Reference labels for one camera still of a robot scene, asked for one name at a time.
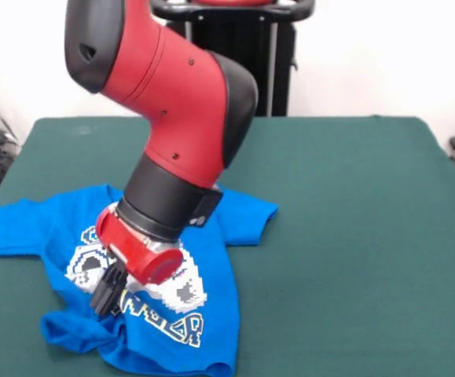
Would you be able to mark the dark green tablecloth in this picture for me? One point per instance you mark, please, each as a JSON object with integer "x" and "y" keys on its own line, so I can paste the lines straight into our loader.
{"x": 368, "y": 275}

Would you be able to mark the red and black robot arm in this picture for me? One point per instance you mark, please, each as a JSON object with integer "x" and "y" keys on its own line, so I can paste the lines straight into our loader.
{"x": 164, "y": 118}

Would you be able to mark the blue printed t-shirt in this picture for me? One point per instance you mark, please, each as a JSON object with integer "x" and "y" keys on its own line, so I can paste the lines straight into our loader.
{"x": 219, "y": 282}

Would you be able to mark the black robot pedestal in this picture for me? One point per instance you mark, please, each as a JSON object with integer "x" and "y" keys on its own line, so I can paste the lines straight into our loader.
{"x": 266, "y": 59}

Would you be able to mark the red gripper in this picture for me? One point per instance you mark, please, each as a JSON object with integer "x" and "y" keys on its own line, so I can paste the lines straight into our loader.
{"x": 133, "y": 247}

